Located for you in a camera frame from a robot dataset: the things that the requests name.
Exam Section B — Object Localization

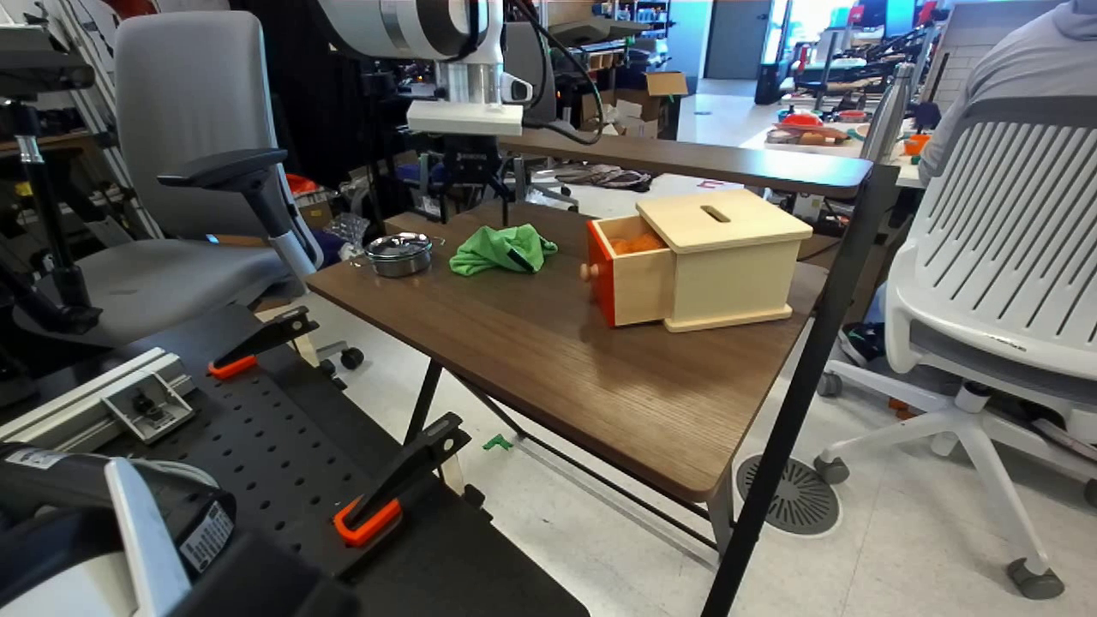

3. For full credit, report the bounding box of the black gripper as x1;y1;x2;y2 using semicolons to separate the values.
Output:
439;138;516;220

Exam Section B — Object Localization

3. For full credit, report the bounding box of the green towel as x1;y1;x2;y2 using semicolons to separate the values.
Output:
448;221;558;277

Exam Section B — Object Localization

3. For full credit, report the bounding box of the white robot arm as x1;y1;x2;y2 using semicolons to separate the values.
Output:
314;0;534;148

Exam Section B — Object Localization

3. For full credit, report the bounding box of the small steel pot with lid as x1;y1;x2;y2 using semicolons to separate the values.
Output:
368;234;437;277

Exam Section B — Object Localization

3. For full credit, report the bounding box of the grey office chair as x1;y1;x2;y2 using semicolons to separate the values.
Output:
25;10;318;346

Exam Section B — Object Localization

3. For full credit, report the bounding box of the wooden box with red drawer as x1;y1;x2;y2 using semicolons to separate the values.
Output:
580;187;811;332

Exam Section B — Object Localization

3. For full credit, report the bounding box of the dark wooden table with shelf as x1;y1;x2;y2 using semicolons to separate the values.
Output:
305;124;905;617

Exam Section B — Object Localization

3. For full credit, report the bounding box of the black perforated mounting board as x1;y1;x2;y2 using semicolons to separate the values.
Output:
142;307;585;617

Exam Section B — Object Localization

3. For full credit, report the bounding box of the white mesh office chair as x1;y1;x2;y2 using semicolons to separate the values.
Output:
811;94;1097;601

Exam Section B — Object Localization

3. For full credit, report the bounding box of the black clamp orange handle far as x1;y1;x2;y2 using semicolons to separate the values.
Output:
206;307;314;379

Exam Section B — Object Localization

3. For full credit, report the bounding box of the black clamp orange handle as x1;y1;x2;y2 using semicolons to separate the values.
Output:
334;411;469;549
206;307;314;379

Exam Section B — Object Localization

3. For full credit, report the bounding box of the black clamp orange handle near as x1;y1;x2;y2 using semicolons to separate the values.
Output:
334;411;469;549

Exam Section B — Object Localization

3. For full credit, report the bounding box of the aluminium rail with bracket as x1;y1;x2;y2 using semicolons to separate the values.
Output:
0;346;196;449

